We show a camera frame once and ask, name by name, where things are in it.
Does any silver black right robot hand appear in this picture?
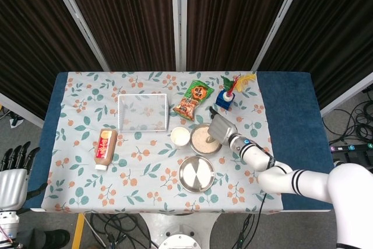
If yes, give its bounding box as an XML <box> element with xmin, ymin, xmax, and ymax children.
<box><xmin>208</xmin><ymin>105</ymin><xmax>238</xmax><ymax>147</ymax></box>

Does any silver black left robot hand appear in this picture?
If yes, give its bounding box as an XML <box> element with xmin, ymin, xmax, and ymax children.
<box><xmin>0</xmin><ymin>141</ymin><xmax>41</xmax><ymax>208</ymax></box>

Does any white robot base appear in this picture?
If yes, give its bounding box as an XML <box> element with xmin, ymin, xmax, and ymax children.
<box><xmin>139</xmin><ymin>212</ymin><xmax>222</xmax><ymax>249</ymax></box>

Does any metal bowl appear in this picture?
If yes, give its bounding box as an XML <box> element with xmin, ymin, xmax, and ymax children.
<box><xmin>189</xmin><ymin>122</ymin><xmax>224</xmax><ymax>156</ymax></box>

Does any white paper cup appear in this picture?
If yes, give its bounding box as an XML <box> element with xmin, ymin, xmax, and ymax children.
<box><xmin>170</xmin><ymin>127</ymin><xmax>190</xmax><ymax>147</ymax></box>

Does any blue plastic block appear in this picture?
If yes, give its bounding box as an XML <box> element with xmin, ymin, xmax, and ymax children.
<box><xmin>215</xmin><ymin>90</ymin><xmax>235</xmax><ymax>111</ymax></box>

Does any green orange snack bag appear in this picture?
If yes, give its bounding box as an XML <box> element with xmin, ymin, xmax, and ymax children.
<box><xmin>173</xmin><ymin>79</ymin><xmax>215</xmax><ymax>122</ymax></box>

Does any round metal plate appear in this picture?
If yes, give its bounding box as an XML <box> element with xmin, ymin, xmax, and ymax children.
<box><xmin>178</xmin><ymin>155</ymin><xmax>216</xmax><ymax>194</ymax></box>

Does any colourful feather shuttlecock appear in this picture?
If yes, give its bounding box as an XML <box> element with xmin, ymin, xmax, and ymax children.
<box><xmin>220</xmin><ymin>72</ymin><xmax>257</xmax><ymax>100</ymax></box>

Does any blue table cover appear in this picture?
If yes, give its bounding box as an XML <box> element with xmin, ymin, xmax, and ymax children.
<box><xmin>22</xmin><ymin>71</ymin><xmax>335</xmax><ymax>212</ymax></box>

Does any floral print tablecloth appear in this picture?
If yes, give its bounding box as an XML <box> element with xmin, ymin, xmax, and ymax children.
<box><xmin>40</xmin><ymin>71</ymin><xmax>284</xmax><ymax>213</ymax></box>

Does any brown sauce bottle red label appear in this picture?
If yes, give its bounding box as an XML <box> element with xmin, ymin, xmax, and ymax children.
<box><xmin>94</xmin><ymin>128</ymin><xmax>118</xmax><ymax>171</ymax></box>

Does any dark curtain partition panel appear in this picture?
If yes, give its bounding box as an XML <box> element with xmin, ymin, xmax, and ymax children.
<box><xmin>182</xmin><ymin>0</ymin><xmax>301</xmax><ymax>72</ymax></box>
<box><xmin>252</xmin><ymin>0</ymin><xmax>373</xmax><ymax>117</ymax></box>
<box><xmin>0</xmin><ymin>0</ymin><xmax>111</xmax><ymax>129</ymax></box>
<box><xmin>58</xmin><ymin>0</ymin><xmax>183</xmax><ymax>72</ymax></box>

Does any black power strip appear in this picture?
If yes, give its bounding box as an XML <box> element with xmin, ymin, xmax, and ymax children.
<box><xmin>329</xmin><ymin>143</ymin><xmax>373</xmax><ymax>153</ymax></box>

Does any white wire mesh basket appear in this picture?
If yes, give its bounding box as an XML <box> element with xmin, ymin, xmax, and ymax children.
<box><xmin>117</xmin><ymin>93</ymin><xmax>170</xmax><ymax>132</ymax></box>

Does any black hanging arm cable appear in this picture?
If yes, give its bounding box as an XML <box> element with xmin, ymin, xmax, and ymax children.
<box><xmin>253</xmin><ymin>190</ymin><xmax>275</xmax><ymax>249</ymax></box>

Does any black floor cable bundle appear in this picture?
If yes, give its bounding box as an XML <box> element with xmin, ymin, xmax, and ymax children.
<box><xmin>320</xmin><ymin>90</ymin><xmax>373</xmax><ymax>146</ymax></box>
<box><xmin>87</xmin><ymin>212</ymin><xmax>154</xmax><ymax>249</ymax></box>

